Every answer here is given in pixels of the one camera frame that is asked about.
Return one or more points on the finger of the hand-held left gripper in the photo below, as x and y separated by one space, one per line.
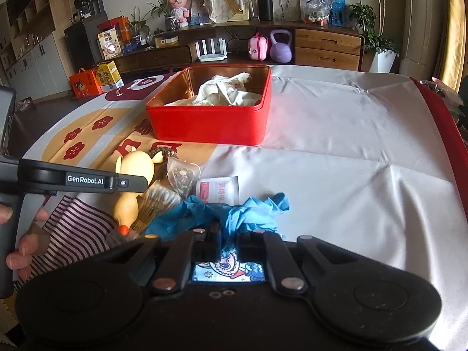
87 181

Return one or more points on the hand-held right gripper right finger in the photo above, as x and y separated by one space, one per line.
246 245

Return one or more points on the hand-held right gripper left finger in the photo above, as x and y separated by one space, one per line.
214 244

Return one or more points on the blue rubber glove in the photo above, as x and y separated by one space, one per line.
252 214

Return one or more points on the blue face mask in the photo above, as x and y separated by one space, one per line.
179 214

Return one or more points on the yellow rubber duck toy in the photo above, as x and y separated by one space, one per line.
137 168

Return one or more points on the cotton swabs pack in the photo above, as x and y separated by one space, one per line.
159 201

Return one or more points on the brown scrunchie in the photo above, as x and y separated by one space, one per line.
166 151

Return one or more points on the red tin box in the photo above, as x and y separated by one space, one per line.
204 124

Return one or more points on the person's left hand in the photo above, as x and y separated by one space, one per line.
31 243

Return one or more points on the cartoon printed card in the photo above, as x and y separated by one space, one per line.
228 265

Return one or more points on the striped cloth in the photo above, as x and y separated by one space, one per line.
76 223

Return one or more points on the white red sachet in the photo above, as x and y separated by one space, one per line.
217 189

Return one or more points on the clear tea bag packet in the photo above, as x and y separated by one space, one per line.
181 179

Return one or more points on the orange gift box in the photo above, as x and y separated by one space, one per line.
85 84

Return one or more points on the yellow carton box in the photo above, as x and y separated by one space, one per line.
109 76

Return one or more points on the printed tablecloth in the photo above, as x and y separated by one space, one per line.
336 161

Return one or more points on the black cabinet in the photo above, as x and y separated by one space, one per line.
82 47

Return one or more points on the printed cereal box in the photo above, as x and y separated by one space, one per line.
109 44

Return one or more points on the white knitted cloth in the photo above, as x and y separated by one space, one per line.
226 93

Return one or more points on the orange red box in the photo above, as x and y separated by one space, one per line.
119 27

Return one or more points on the small white box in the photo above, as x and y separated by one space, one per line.
167 41

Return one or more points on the black coffee machine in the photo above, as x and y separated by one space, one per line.
89 3

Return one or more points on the white router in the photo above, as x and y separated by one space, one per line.
211 52

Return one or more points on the potted grass plant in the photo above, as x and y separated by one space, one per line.
169 20

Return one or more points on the pink doll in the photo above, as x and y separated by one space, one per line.
179 7

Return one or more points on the pink toy case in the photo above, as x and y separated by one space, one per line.
259 47

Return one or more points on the purple kettlebell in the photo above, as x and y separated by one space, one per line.
280 49

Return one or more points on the wooden tv cabinet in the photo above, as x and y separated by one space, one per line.
329 45

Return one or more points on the white planter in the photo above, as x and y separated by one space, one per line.
382 61

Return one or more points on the black speaker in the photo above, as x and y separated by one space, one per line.
265 9

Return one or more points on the clear plastic bag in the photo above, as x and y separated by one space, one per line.
318 9

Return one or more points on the blue plastic item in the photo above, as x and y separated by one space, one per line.
337 12

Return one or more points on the tall green plant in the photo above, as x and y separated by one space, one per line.
362 14

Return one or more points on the yellow curtain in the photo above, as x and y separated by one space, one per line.
452 40

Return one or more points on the wall shelf unit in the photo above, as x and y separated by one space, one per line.
33 44

